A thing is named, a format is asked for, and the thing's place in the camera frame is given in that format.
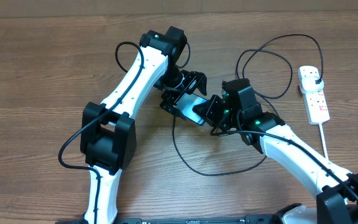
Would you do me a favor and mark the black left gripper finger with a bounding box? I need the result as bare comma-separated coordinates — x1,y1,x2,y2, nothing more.
160,101,186,120
191,72,207,96

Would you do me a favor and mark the Samsung Galaxy smartphone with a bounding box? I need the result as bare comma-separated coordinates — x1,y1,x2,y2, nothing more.
175,93,206,126

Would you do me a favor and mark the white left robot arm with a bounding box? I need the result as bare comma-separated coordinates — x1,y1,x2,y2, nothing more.
58,26,206,223

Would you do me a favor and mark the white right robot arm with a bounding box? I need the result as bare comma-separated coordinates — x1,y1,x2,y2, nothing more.
193,79,358,223

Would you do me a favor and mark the white charger plug adapter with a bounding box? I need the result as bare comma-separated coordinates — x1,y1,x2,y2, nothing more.
300,77,324,94

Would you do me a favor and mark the white power strip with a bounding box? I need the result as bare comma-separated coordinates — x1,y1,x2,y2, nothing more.
298,65,330,125

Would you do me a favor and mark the black charger cable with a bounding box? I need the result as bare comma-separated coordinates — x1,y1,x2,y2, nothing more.
171,34,324,177

